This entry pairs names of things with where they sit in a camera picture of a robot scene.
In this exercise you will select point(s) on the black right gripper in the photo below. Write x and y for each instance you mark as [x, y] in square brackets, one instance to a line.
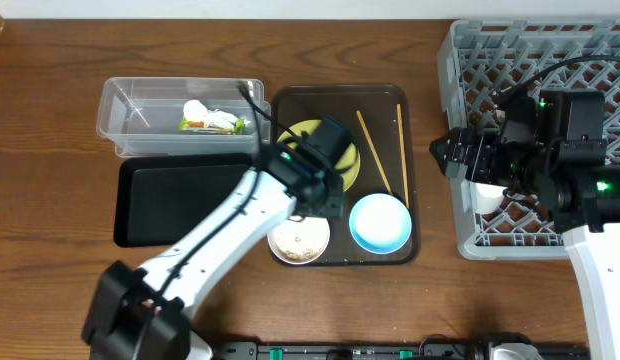
[487, 143]

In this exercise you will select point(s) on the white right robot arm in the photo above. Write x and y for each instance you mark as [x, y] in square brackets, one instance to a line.
[554, 148]

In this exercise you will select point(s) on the yellow plate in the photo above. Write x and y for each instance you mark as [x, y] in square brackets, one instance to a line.
[352, 165]

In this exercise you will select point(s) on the left wooden chopstick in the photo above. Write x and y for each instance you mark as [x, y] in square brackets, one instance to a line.
[373, 151]

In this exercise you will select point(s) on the clear plastic waste bin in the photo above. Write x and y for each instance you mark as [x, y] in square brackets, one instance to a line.
[141, 115]

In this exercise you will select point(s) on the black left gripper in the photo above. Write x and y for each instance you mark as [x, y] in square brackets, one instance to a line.
[319, 193]

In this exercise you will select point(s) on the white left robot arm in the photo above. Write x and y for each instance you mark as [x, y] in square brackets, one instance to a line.
[146, 313]

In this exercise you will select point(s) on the right wooden chopstick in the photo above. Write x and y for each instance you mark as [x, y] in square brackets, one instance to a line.
[403, 155]

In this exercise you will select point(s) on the grey dishwasher rack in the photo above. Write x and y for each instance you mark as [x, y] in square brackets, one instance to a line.
[478, 57]

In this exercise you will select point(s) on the wooden chopstick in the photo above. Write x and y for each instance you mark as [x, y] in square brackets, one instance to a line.
[403, 155]
[373, 151]

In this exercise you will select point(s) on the dark brown serving tray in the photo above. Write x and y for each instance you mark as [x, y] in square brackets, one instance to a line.
[377, 103]

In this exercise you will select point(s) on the black waste tray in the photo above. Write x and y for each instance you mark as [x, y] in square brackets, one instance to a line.
[161, 199]

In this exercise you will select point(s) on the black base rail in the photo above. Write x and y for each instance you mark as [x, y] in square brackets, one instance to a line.
[504, 345]

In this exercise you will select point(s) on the green snack wrapper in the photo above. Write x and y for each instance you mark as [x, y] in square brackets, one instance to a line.
[233, 128]

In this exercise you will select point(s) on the white cup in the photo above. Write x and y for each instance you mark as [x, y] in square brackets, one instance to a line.
[488, 198]

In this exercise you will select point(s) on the light blue bowl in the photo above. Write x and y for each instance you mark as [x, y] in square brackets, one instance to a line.
[380, 223]

